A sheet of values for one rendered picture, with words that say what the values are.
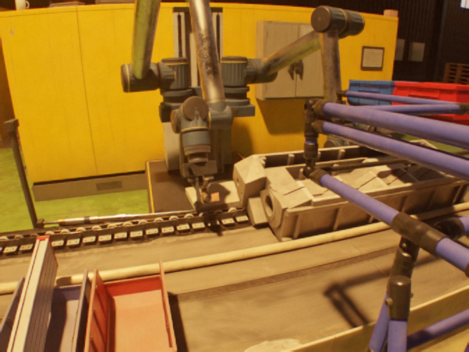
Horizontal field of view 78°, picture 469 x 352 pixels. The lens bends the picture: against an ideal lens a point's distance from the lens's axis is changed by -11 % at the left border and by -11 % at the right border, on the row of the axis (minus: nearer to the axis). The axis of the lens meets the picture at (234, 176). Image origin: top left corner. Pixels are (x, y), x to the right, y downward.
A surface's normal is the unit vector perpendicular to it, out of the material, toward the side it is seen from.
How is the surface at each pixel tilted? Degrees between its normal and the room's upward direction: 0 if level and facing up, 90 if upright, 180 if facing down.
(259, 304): 0
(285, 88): 90
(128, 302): 29
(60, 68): 90
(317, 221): 100
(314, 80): 90
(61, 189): 90
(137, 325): 0
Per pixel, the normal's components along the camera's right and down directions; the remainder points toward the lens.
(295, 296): 0.00, -0.92
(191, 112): 0.36, -0.07
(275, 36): 0.28, 0.37
